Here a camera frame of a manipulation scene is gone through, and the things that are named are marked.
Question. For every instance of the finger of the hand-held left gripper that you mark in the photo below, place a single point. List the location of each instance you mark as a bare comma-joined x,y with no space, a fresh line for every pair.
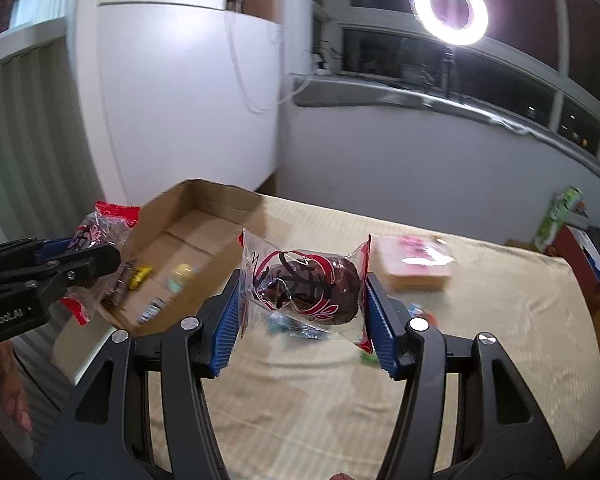
80,265
55,250

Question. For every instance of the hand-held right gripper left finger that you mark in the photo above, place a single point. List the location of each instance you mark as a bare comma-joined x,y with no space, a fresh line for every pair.
225,322

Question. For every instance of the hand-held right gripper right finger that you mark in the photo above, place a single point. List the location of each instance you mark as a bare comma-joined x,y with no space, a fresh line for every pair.
380,332

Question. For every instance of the red clear snack packet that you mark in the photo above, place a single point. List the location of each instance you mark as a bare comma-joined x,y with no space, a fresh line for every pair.
310,285
105,225

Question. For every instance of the yellow candy packet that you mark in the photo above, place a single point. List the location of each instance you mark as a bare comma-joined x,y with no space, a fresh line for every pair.
141,277

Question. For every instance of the green yellow jelly cup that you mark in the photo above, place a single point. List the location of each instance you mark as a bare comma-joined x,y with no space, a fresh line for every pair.
182,275

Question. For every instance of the cardboard box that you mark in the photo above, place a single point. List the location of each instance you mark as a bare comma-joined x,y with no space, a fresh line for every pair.
190,240

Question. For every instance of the person's left hand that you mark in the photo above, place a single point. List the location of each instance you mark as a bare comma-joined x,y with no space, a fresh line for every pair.
10,390

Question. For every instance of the person's right hand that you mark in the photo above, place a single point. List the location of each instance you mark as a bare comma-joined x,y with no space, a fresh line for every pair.
341,477

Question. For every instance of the small green candy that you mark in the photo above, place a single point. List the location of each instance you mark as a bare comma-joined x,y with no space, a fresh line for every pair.
367,357

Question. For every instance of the colourful wrapped candy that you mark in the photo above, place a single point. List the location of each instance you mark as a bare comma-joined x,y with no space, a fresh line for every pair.
422,312

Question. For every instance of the clear blue candy wrapper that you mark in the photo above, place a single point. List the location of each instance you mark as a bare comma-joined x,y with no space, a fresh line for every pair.
290,329

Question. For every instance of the sliced bread packet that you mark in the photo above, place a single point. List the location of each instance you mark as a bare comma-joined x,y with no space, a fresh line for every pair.
415,260

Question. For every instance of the white cabinet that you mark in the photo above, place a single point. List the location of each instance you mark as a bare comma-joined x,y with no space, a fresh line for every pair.
180,100

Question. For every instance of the green bag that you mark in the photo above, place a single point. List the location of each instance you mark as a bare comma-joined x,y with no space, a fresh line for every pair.
557,220

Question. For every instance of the red box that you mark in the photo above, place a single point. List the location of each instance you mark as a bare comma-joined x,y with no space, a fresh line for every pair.
580,255

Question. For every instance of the black tripod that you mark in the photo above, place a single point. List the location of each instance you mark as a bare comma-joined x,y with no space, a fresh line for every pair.
448,70

